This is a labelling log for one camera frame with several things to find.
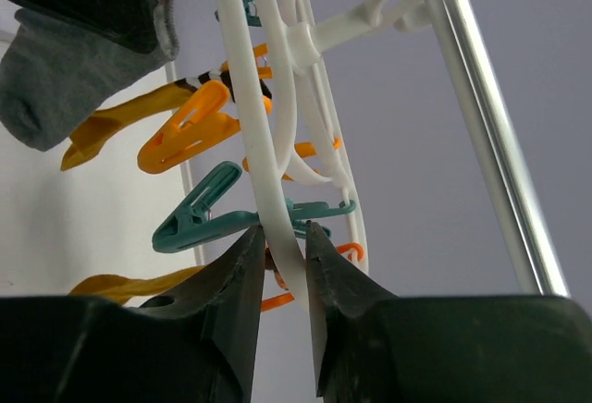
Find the yellow clothes peg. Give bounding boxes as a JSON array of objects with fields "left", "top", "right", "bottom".
[{"left": 137, "top": 80, "right": 241, "bottom": 175}]

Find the white clip hanger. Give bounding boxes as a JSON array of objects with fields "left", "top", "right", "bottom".
[{"left": 205, "top": 0, "right": 482, "bottom": 311}]

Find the grey sock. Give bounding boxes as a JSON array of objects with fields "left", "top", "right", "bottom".
[{"left": 1, "top": 0, "right": 179, "bottom": 152}]

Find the white clothes rack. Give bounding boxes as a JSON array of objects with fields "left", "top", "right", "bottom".
[{"left": 425, "top": 0, "right": 571, "bottom": 298}]

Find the orange brown sock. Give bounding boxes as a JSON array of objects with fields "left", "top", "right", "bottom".
[{"left": 68, "top": 265, "right": 204, "bottom": 305}]

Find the teal clothes peg right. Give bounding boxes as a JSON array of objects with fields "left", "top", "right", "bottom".
[{"left": 152, "top": 161, "right": 357, "bottom": 253}]

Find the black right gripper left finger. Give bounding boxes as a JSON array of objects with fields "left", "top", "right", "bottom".
[{"left": 1, "top": 226, "right": 265, "bottom": 402}]

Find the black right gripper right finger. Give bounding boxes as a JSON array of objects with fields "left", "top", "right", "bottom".
[{"left": 305, "top": 222, "right": 591, "bottom": 402}]

